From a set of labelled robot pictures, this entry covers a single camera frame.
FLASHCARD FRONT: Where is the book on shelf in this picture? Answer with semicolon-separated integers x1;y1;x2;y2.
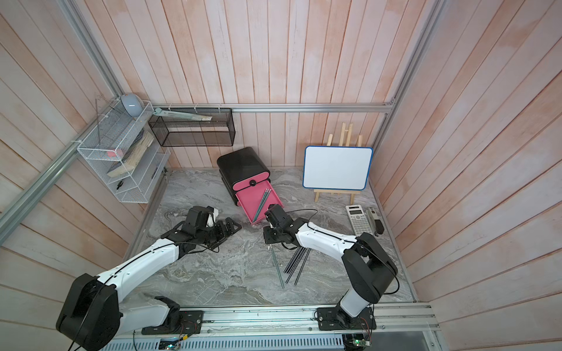
107;130;154;178

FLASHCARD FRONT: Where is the black pencil bundle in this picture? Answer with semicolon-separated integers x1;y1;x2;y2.
284;247;311;285

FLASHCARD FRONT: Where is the wooden easel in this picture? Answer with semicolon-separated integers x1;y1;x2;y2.
313;122;363;205

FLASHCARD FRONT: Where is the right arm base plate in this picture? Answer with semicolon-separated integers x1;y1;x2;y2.
315;307;377;331

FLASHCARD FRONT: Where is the green pencil bundle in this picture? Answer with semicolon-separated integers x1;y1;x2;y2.
269;245;285;289

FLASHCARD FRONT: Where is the single green pencil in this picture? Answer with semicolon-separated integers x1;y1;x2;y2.
252;188;269;222

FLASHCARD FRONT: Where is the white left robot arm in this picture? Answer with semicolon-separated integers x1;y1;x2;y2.
56;206;242;350

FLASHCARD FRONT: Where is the paper on black basket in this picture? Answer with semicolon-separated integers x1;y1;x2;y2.
153;108;212;122

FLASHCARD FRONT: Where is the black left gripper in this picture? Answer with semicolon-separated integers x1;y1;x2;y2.
196;217;243;250

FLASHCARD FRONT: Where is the grey computer mouse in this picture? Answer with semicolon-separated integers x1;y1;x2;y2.
120;93;144;118

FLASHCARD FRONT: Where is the black drawer cabinet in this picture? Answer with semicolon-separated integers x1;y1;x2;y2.
217;147;271;206

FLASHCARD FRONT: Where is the white wire mesh shelf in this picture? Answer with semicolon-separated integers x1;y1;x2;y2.
78;99;171;204

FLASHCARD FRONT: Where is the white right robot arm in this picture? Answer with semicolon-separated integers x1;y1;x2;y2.
263;205;399;318

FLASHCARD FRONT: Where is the black stapler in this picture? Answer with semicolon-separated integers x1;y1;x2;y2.
367;207;385;236

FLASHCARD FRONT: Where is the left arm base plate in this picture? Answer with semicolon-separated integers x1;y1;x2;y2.
141;310;204;336

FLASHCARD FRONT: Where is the white board with blue frame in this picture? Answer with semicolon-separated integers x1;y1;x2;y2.
302;146;373;191

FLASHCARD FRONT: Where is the aluminium frame rail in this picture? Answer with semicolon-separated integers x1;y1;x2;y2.
1;1;449;243

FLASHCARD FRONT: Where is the white calculator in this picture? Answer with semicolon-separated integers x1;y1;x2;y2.
345;205;373;236

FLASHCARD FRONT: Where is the black wire mesh basket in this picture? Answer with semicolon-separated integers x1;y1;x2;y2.
149;108;236;147

